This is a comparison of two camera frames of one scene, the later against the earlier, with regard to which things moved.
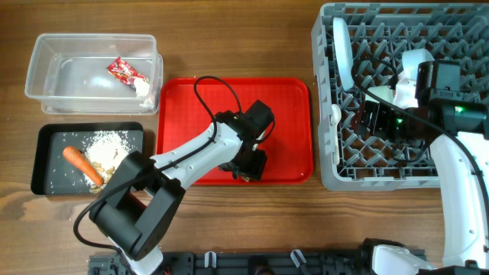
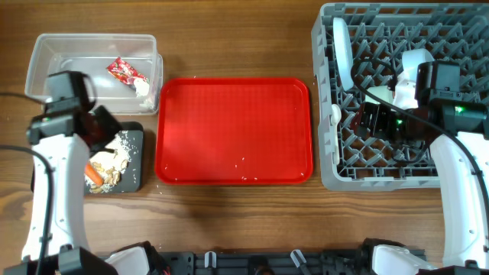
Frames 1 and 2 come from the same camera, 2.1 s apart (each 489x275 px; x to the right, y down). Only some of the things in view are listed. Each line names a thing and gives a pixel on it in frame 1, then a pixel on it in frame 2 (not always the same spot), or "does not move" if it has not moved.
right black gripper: (380, 111) does not move
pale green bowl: (384, 92) does not move
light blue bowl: (410, 60) does not move
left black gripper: (255, 174) -> (114, 126)
